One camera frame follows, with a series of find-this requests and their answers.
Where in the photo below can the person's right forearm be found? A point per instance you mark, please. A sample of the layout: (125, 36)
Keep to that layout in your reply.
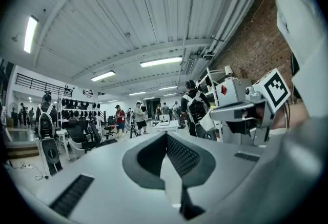
(294, 115)

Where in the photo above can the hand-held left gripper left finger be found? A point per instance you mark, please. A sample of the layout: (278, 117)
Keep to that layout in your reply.
(132, 166)

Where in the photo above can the black standing fan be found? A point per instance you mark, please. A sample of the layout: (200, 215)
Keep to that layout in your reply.
(13, 109)

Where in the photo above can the ceiling strip light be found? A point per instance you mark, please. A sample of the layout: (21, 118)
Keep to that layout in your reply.
(102, 75)
(167, 88)
(30, 34)
(161, 61)

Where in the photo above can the white shelf unit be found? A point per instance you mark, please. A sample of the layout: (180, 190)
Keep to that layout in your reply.
(208, 82)

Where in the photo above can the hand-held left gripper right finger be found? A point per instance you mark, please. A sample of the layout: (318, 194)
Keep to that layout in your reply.
(205, 166)

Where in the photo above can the white square table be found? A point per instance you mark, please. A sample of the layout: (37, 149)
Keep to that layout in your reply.
(166, 125)

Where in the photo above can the wooden step platform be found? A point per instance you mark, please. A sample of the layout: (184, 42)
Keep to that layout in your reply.
(21, 150)

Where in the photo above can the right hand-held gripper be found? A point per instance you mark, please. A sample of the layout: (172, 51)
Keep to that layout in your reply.
(276, 89)

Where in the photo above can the black metal railing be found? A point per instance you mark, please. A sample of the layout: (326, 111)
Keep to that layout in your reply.
(38, 84)

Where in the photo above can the black white backpack rig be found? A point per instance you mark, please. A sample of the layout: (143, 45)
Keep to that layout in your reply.
(46, 125)

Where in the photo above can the white shell chair black legs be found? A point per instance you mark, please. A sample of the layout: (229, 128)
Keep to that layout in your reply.
(77, 147)

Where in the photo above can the white box red mark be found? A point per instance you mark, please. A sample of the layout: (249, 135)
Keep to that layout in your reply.
(230, 89)

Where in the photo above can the rows of black bags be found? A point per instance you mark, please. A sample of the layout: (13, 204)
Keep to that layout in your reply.
(77, 112)

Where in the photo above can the person in white shirt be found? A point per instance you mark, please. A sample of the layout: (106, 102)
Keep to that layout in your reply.
(302, 25)

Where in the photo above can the white metal rack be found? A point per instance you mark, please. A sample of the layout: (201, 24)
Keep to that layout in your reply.
(59, 115)

